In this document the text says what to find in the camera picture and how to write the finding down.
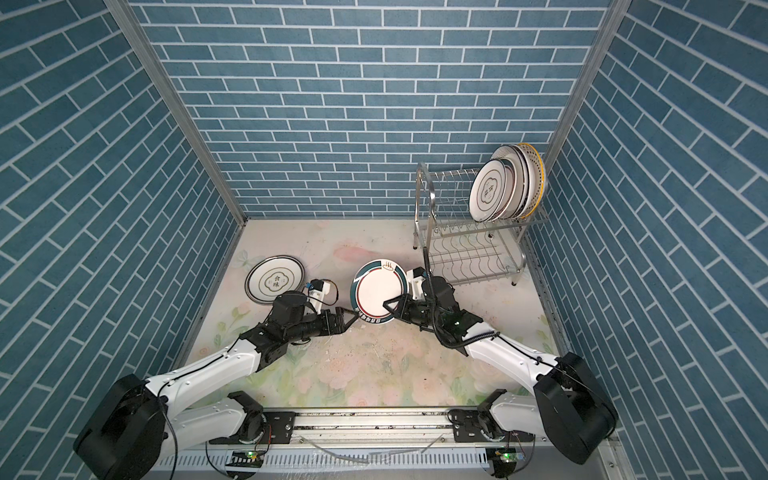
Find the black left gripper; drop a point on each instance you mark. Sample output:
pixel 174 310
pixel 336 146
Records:
pixel 327 329

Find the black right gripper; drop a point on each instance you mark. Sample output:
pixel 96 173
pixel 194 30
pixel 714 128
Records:
pixel 406 302

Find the white plate green red rim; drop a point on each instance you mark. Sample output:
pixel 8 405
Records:
pixel 375 283

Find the white plate ring pattern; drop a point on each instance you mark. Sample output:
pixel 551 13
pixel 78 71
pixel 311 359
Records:
pixel 272 277

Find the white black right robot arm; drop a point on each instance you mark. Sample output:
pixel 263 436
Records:
pixel 566 404

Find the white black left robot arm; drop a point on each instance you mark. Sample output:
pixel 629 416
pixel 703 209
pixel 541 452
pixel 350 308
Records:
pixel 142 421

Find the stainless steel dish rack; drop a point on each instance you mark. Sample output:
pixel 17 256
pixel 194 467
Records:
pixel 458 248

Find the white plates stack middle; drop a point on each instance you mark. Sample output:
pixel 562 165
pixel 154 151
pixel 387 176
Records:
pixel 518 182

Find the left base circuit board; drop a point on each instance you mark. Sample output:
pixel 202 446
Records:
pixel 246 459

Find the base circuit board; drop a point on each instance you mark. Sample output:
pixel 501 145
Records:
pixel 246 459
pixel 505 461

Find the right base circuit board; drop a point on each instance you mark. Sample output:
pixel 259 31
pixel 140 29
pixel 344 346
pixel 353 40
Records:
pixel 505 461

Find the yellow rimmed rear plate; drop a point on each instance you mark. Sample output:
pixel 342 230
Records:
pixel 537 182

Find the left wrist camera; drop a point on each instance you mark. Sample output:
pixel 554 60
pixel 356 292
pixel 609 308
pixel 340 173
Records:
pixel 315 298

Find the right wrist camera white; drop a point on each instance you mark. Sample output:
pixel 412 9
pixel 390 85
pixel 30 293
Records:
pixel 415 279

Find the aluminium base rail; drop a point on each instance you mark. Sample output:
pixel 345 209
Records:
pixel 323 440

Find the aluminium right corner post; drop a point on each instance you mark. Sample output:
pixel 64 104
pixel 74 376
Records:
pixel 596 55

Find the aluminium corner post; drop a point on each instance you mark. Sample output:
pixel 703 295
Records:
pixel 596 55
pixel 129 25

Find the aluminium left corner post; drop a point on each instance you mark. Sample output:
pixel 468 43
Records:
pixel 129 25

